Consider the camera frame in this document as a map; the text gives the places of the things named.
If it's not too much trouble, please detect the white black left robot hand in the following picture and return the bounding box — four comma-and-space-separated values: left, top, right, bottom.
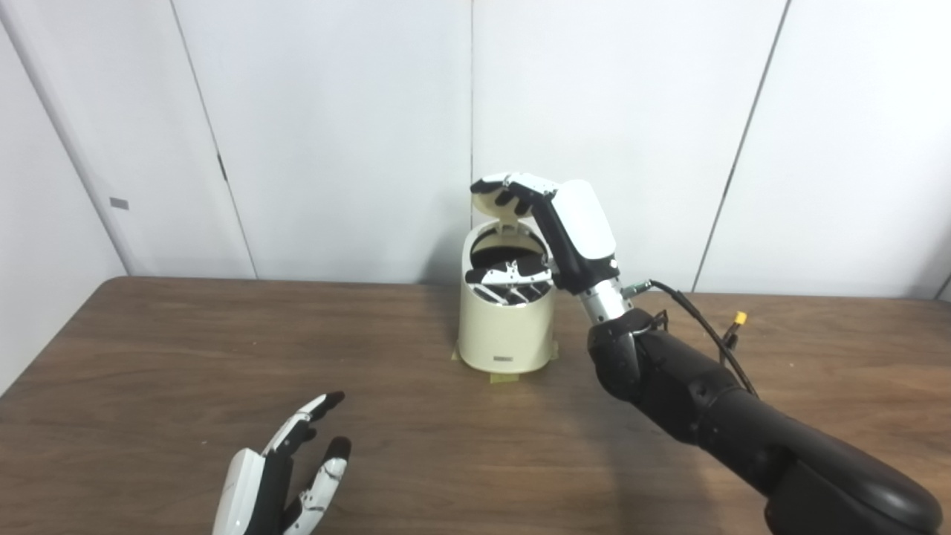
212, 392, 352, 535

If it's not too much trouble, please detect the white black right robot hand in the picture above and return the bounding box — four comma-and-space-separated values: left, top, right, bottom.
466, 172, 620, 294

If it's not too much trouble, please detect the cream round bin lid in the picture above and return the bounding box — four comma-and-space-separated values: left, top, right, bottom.
473, 182, 536, 236

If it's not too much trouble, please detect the cream-colored round bin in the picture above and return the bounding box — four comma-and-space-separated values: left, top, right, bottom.
456, 221, 558, 375

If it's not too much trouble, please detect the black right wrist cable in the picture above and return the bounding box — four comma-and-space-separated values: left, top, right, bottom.
624, 280, 759, 398

